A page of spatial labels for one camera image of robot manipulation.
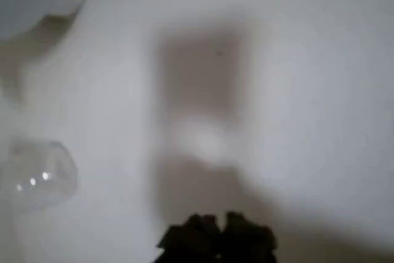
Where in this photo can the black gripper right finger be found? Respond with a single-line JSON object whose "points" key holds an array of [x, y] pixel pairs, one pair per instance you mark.
{"points": [[246, 241]]}

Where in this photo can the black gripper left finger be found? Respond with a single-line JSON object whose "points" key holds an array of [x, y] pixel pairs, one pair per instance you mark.
{"points": [[194, 241]]}

